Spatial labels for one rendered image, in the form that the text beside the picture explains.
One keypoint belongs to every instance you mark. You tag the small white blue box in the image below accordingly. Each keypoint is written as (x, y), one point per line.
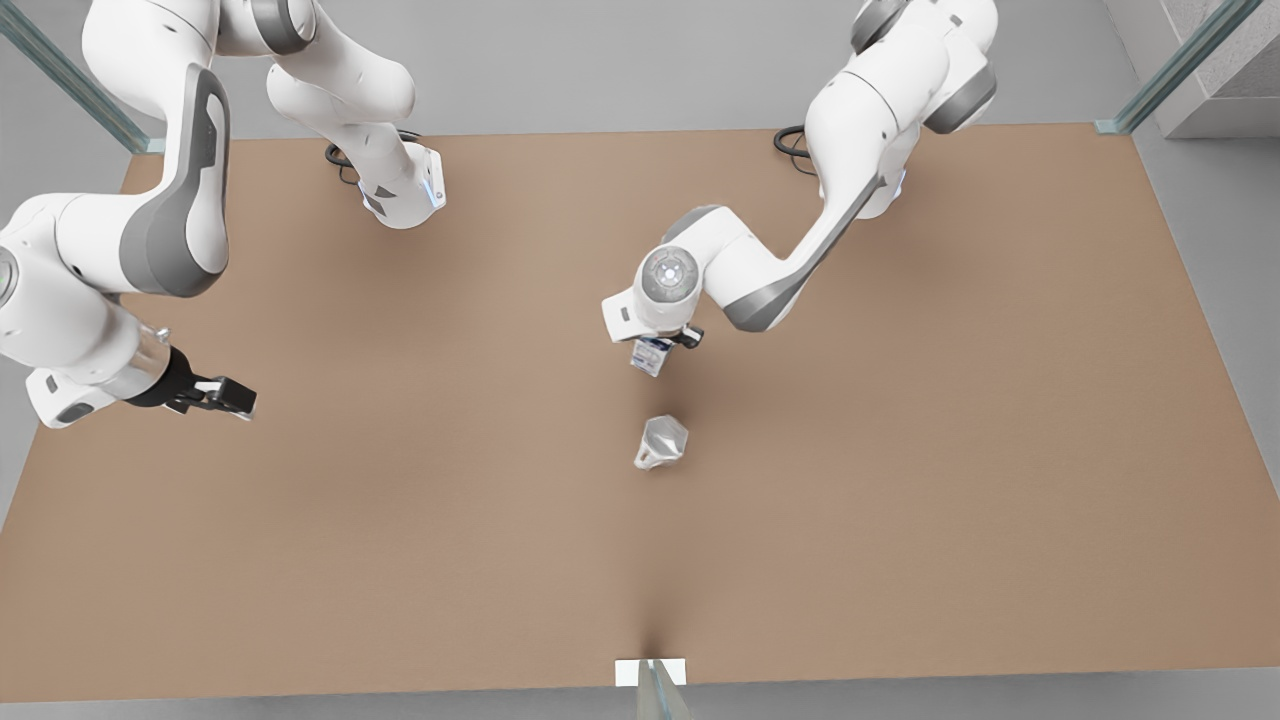
(650, 357)

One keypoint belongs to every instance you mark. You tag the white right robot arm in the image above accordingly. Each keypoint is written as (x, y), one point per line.
(170, 200)

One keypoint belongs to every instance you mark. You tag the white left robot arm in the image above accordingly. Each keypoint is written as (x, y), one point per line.
(850, 120)

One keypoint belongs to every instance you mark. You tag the grey metal cup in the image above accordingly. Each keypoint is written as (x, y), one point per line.
(662, 441)

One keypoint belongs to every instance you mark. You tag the grey stone block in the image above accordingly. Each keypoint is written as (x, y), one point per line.
(1235, 75)

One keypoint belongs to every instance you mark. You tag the silver frame post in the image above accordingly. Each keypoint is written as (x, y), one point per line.
(70, 75)
(1185, 62)
(655, 685)

